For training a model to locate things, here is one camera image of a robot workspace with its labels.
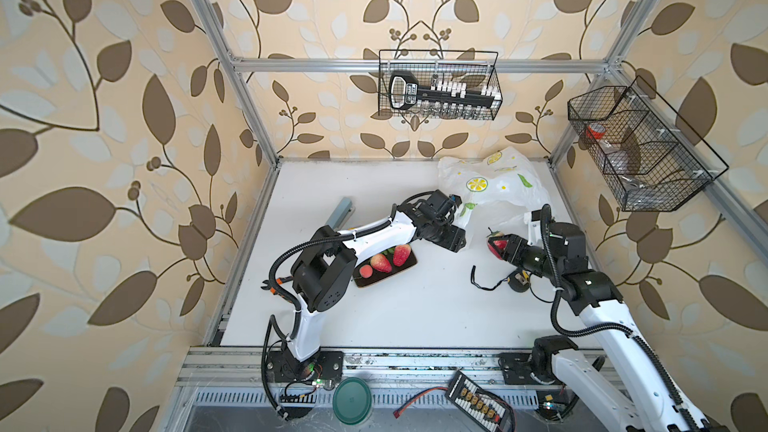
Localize white plastic bag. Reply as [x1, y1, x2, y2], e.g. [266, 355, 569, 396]
[437, 146, 551, 244]

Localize small black strap tool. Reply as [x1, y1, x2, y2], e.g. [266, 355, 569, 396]
[470, 266, 531, 293]

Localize black wire basket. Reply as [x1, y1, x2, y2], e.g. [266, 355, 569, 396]
[377, 48, 503, 121]
[567, 76, 729, 212]

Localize black wire basket centre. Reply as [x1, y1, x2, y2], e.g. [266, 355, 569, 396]
[377, 48, 503, 121]

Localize light blue stapler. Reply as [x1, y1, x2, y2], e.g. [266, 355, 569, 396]
[326, 197, 355, 230]

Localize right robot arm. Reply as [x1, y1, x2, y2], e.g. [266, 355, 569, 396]
[487, 205, 721, 431]

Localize red black cable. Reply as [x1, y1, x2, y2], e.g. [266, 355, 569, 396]
[393, 387, 451, 419]

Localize pink fake peach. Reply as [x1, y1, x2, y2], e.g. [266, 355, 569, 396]
[359, 265, 373, 278]

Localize black wire basket right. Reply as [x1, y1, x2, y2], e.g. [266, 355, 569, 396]
[567, 76, 729, 212]

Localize green round lid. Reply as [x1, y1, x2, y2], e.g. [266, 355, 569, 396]
[332, 377, 373, 426]

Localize black tool set in basket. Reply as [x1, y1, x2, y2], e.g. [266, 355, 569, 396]
[384, 71, 502, 111]

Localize red cap plastic bottle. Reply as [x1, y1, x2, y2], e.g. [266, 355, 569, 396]
[586, 123, 637, 188]

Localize small red fake strawberry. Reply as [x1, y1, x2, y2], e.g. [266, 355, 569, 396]
[369, 253, 393, 273]

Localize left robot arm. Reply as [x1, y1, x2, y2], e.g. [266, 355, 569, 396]
[263, 190, 466, 377]

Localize orange handled pliers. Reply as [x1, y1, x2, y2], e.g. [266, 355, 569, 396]
[261, 275, 295, 296]

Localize black square tray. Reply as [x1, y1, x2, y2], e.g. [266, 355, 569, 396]
[352, 244, 418, 288]

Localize small circuit board right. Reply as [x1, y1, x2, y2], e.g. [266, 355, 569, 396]
[535, 390, 570, 422]

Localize dark red fake apple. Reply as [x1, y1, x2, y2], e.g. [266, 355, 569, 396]
[487, 231, 508, 260]

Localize black connector board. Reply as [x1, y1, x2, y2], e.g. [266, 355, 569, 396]
[446, 371, 516, 432]

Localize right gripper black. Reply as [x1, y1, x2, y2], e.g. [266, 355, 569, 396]
[489, 233, 560, 281]

